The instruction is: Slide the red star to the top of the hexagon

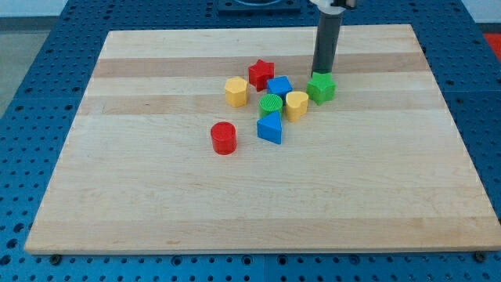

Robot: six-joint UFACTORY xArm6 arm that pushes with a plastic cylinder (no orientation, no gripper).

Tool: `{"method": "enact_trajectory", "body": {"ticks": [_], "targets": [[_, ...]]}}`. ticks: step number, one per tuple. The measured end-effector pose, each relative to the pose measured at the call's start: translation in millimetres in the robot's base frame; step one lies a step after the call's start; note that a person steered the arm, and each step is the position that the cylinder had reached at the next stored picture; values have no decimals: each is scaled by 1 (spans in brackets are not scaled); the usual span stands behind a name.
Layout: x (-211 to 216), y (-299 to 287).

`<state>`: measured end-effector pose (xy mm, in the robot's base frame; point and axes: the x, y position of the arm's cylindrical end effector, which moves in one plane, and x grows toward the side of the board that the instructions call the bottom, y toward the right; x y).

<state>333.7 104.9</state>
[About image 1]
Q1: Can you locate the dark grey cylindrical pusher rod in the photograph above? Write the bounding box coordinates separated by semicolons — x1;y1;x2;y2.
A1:
312;12;343;74

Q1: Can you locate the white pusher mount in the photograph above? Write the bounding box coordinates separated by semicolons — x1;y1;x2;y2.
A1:
310;0;357;15

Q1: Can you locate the green star block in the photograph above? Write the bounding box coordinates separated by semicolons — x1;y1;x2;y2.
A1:
306;72;336;106

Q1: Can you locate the red star block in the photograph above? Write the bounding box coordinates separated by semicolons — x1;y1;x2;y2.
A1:
248;60;275;92

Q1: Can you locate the yellow hexagon block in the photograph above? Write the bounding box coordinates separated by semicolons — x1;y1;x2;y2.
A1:
225;77;248;107

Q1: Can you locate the blue cube block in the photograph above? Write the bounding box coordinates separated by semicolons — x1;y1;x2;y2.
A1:
267;76;293;99

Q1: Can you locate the yellow heart block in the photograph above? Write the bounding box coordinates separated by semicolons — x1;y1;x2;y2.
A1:
286;91;309;122

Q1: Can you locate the green cylinder block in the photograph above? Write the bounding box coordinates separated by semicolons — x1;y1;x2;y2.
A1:
258;94;283;118

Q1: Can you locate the blue triangle block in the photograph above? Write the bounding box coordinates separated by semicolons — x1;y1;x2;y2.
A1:
257;111;283;144

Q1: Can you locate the wooden board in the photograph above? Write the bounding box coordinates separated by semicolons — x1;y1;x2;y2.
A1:
25;24;500;255

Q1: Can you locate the red cylinder block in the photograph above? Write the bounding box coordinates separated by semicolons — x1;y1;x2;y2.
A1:
211;121;237;155

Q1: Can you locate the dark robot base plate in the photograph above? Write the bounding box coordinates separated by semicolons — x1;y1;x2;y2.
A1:
216;0;301;15

